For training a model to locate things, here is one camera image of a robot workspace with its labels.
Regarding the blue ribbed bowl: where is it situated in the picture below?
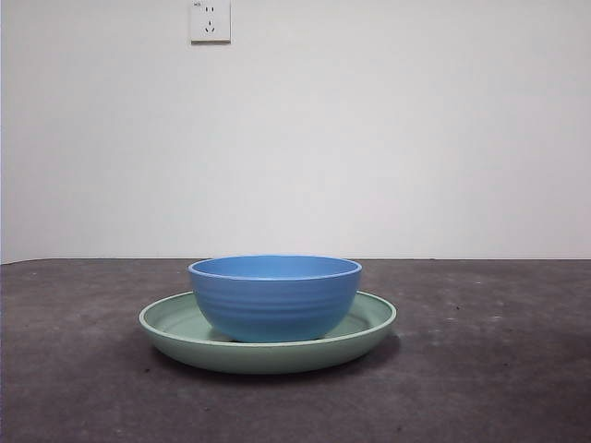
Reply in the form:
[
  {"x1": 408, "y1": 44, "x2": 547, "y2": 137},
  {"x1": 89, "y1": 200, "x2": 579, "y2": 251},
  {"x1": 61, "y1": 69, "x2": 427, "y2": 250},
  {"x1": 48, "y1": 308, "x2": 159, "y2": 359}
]
[{"x1": 187, "y1": 255, "x2": 364, "y2": 343}]

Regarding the green round plate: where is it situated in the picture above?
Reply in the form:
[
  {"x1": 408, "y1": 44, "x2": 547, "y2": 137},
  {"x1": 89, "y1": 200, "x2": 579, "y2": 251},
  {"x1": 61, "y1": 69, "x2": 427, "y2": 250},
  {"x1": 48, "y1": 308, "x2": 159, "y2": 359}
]
[{"x1": 138, "y1": 290, "x2": 398, "y2": 375}]

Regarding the white wall socket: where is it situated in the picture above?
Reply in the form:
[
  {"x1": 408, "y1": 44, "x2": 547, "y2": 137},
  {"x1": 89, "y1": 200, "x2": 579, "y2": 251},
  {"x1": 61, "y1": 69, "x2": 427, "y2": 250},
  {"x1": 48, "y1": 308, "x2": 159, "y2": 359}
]
[{"x1": 190, "y1": 0, "x2": 232, "y2": 45}]

